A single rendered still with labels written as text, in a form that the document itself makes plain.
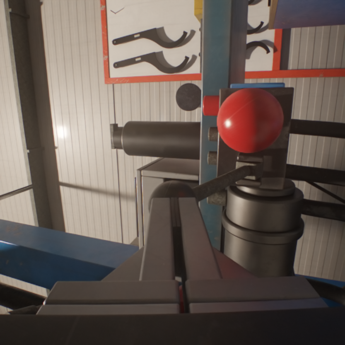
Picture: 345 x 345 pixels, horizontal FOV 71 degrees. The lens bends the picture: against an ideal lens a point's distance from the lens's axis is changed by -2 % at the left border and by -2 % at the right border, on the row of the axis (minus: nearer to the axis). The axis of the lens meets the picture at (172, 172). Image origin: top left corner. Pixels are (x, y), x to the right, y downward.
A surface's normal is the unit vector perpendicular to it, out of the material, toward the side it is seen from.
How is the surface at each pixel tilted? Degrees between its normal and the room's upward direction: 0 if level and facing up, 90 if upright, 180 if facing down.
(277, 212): 109
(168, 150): 90
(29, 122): 180
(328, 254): 90
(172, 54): 90
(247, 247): 71
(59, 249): 90
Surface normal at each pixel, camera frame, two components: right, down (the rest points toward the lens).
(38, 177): 0.95, 0.07
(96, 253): 0.00, -0.97
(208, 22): -0.32, 0.24
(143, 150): -0.29, 0.64
